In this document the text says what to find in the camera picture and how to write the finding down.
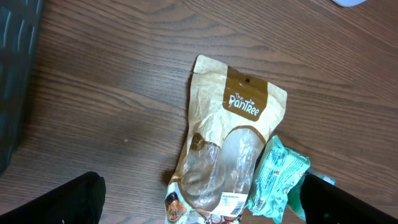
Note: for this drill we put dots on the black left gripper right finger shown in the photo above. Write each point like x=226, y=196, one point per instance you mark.
x=324, y=203

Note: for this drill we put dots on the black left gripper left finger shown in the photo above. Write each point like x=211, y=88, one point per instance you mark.
x=80, y=200

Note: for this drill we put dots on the green white tissue pack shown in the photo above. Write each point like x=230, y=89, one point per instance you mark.
x=294, y=202

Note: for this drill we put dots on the teal tissue packet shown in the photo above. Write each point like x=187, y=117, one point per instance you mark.
x=278, y=172

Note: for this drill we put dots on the brown snack bag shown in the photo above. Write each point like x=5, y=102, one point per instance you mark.
x=231, y=116

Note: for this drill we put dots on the white barcode scanner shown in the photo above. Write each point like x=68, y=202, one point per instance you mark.
x=348, y=3

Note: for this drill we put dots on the dark grey mesh plastic basket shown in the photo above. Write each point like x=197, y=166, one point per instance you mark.
x=20, y=31

